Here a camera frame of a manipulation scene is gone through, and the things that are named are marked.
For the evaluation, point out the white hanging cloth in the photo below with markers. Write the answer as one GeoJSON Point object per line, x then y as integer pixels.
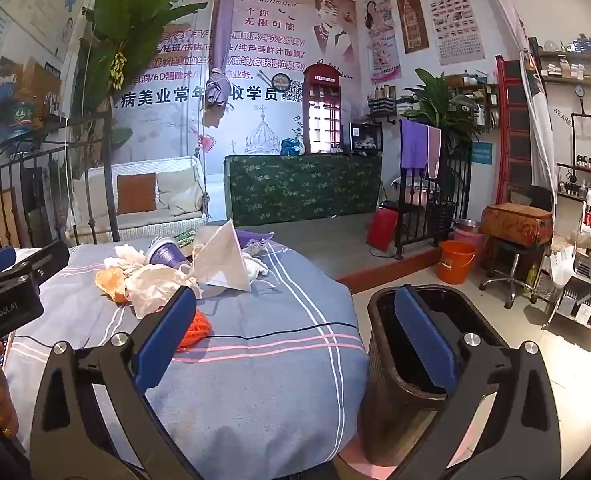
{"type": "Point", "coordinates": [540, 135]}

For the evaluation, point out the orange foam net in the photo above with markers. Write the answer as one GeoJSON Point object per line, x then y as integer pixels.
{"type": "Point", "coordinates": [198, 332]}

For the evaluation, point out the brown tower wall poster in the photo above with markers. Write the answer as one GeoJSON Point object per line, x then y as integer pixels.
{"type": "Point", "coordinates": [411, 17]}

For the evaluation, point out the purple hanging cloth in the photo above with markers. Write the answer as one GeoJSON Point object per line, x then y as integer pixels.
{"type": "Point", "coordinates": [221, 35]}

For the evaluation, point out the pink wall poster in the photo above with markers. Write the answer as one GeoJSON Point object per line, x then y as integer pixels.
{"type": "Point", "coordinates": [383, 35]}

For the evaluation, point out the metal swivel stool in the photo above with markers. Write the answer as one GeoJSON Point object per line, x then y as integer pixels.
{"type": "Point", "coordinates": [510, 270]}

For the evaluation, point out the pink towel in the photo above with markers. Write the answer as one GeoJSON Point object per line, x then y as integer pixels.
{"type": "Point", "coordinates": [434, 152]}

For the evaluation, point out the purple paper cup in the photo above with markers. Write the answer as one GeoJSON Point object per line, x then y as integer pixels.
{"type": "Point", "coordinates": [168, 255]}

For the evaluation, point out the blue ornament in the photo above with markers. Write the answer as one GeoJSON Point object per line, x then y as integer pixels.
{"type": "Point", "coordinates": [291, 147]}

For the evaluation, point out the black display box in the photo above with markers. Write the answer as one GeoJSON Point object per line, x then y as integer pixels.
{"type": "Point", "coordinates": [365, 137]}

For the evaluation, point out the pink basin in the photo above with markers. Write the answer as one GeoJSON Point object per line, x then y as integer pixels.
{"type": "Point", "coordinates": [470, 237]}

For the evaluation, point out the dark brown waste bin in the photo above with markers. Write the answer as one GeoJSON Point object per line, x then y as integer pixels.
{"type": "Point", "coordinates": [390, 385]}

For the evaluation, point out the black iron bed frame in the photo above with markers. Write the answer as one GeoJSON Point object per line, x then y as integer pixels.
{"type": "Point", "coordinates": [107, 160]}

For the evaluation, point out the white wicker swing sofa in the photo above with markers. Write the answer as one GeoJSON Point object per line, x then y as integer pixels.
{"type": "Point", "coordinates": [95, 210]}

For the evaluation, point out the red bag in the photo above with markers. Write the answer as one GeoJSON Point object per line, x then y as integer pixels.
{"type": "Point", "coordinates": [381, 230]}

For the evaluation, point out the yellow bottle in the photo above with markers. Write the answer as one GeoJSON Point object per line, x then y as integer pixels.
{"type": "Point", "coordinates": [531, 280]}

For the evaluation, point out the pink plastic stool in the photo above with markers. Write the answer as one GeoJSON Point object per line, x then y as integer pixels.
{"type": "Point", "coordinates": [355, 460]}

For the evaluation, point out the purple towel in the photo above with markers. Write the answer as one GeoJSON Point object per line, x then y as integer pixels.
{"type": "Point", "coordinates": [414, 147]}

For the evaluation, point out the large wall banner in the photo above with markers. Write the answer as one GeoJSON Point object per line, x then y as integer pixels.
{"type": "Point", "coordinates": [275, 125]}

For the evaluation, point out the orange fruit peel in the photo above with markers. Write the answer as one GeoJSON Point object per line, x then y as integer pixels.
{"type": "Point", "coordinates": [110, 282]}

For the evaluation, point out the white display rack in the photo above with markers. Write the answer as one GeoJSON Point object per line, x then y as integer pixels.
{"type": "Point", "coordinates": [590, 280]}

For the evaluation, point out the red ladder shelf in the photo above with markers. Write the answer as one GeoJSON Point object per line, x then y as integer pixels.
{"type": "Point", "coordinates": [518, 125]}

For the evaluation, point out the striped blue-grey blanket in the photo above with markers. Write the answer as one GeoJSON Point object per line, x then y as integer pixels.
{"type": "Point", "coordinates": [265, 385]}

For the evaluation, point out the eyebrow chart wall poster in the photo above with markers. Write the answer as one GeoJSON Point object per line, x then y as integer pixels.
{"type": "Point", "coordinates": [453, 15]}

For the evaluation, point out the black shelf with bottles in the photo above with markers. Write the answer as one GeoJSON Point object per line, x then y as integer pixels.
{"type": "Point", "coordinates": [383, 105]}

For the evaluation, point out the banana plant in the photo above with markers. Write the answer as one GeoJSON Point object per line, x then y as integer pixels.
{"type": "Point", "coordinates": [135, 20]}

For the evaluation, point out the white cushion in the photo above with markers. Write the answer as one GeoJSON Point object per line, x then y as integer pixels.
{"type": "Point", "coordinates": [180, 190]}

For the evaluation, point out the orange cushion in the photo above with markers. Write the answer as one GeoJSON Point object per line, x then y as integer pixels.
{"type": "Point", "coordinates": [136, 194]}

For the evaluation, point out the white tissue wad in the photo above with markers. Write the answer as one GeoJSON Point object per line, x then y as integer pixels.
{"type": "Point", "coordinates": [256, 264]}

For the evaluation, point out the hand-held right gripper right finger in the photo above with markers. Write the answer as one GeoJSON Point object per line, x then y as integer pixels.
{"type": "Point", "coordinates": [425, 340]}

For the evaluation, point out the orange bucket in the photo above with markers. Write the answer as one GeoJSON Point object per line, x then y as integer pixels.
{"type": "Point", "coordinates": [454, 265]}

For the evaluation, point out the green patterned counter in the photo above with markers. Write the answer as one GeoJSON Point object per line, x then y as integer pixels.
{"type": "Point", "coordinates": [300, 190]}

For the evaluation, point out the red telephone booth cabinet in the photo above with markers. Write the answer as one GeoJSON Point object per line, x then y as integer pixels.
{"type": "Point", "coordinates": [323, 110]}

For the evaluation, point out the wooden wall shelves with products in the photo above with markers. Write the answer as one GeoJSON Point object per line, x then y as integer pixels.
{"type": "Point", "coordinates": [585, 70]}

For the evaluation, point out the white face mask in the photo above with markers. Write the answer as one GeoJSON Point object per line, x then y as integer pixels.
{"type": "Point", "coordinates": [223, 260]}

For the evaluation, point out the white paper bag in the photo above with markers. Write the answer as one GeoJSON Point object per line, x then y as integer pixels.
{"type": "Point", "coordinates": [563, 265]}

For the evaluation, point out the black metal railing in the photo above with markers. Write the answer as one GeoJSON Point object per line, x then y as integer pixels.
{"type": "Point", "coordinates": [450, 195]}

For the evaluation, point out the cardboard box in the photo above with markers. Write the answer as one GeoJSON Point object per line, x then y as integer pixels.
{"type": "Point", "coordinates": [40, 85]}

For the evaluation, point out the purple plastic bag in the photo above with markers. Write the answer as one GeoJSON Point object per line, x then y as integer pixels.
{"type": "Point", "coordinates": [255, 239]}

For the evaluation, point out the white and blue wall poster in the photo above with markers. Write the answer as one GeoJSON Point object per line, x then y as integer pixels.
{"type": "Point", "coordinates": [45, 0]}

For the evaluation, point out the white tissue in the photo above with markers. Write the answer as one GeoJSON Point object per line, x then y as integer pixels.
{"type": "Point", "coordinates": [155, 285]}
{"type": "Point", "coordinates": [125, 256]}

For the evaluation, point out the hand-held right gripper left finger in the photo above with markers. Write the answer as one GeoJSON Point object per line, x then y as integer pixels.
{"type": "Point", "coordinates": [163, 345]}

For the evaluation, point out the blue wall sign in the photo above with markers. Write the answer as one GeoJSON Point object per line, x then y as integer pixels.
{"type": "Point", "coordinates": [483, 154]}

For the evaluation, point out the potted green plant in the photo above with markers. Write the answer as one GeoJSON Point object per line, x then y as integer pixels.
{"type": "Point", "coordinates": [443, 105]}

